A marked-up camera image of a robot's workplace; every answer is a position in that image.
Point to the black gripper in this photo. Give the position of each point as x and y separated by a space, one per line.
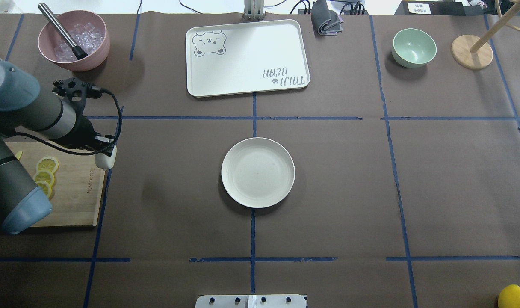
81 132

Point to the white round plate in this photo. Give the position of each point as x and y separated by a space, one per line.
258 172

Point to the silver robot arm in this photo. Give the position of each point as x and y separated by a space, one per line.
57 117

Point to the white bear tray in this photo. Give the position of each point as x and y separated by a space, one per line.
243 58

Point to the bamboo cutting board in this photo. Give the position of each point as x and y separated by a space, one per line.
78 188

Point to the lemon slice far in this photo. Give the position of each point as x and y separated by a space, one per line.
49 163

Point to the lemon slice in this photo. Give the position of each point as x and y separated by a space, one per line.
49 163
46 176
46 187

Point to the lemon slice middle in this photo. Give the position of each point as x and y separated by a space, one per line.
46 176

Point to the lemon slice near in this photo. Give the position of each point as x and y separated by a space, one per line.
46 187

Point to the steel muddler black tip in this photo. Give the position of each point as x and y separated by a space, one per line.
61 31

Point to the clear ice cubes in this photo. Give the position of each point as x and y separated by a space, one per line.
87 36

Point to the pink bowl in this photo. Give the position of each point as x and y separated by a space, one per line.
48 39

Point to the grey folded cloth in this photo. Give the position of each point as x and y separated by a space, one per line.
326 22

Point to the green bowl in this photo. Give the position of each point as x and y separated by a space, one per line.
413 48

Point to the wooden mug stand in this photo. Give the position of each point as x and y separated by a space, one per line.
475 53

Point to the whole yellow lemon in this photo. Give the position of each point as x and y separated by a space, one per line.
509 297

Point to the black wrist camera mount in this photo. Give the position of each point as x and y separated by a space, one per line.
76 92

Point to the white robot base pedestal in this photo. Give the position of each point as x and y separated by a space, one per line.
252 301

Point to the aluminium frame post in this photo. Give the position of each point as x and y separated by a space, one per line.
254 10

